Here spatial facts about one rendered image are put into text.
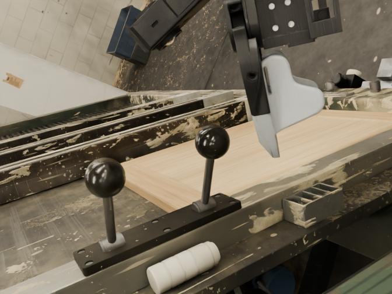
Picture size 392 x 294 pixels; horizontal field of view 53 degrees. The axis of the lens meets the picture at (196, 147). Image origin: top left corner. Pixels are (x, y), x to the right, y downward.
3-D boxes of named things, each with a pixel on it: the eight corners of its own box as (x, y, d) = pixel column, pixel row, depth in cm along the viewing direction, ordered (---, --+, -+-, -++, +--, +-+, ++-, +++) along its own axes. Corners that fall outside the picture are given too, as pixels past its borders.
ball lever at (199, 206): (224, 217, 49) (240, 132, 41) (198, 229, 47) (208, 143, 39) (207, 198, 52) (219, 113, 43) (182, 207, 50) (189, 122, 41)
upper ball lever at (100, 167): (135, 256, 44) (132, 168, 35) (102, 271, 42) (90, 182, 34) (122, 232, 46) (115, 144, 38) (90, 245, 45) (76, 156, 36)
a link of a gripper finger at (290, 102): (335, 159, 32) (318, 45, 29) (262, 171, 33) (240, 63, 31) (329, 147, 35) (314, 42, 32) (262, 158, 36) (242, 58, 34)
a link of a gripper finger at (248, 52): (270, 118, 30) (248, -1, 28) (251, 121, 31) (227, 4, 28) (270, 104, 35) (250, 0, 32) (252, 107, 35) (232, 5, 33)
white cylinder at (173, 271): (160, 300, 40) (224, 268, 44) (154, 275, 40) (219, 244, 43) (149, 287, 43) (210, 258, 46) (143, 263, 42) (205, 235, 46)
